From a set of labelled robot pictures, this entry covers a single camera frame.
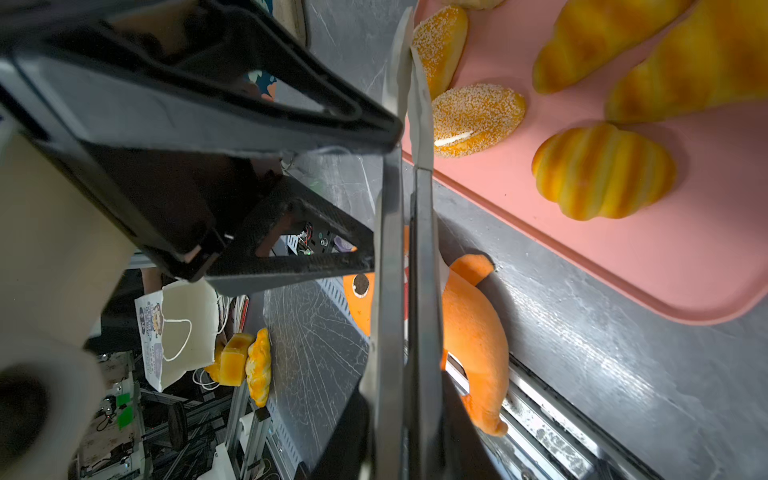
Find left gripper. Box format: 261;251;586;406
1;1;282;281

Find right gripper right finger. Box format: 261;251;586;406
441;372;501;480

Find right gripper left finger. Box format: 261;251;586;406
309;385;372;480

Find orange shark plush toy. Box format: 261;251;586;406
341;226;511;437

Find upright sugared fake bun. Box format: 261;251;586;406
413;5;469;100

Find metal tongs with white tips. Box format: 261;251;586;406
359;8;444;479

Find small white paper bag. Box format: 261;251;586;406
134;280;219;392

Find pink plastic tray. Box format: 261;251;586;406
434;1;767;324

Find spare fake bread pieces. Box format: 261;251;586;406
203;328;272;408

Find round ridged fake bread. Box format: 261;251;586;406
531;123;677;221

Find fake croissant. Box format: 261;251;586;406
604;1;767;123
532;0;691;95

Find sugared cream fake bun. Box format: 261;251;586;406
431;84;527;158

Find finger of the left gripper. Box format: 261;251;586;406
205;176;375;297
119;1;403;155

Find braided glazed fake bread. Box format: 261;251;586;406
442;0;504;10

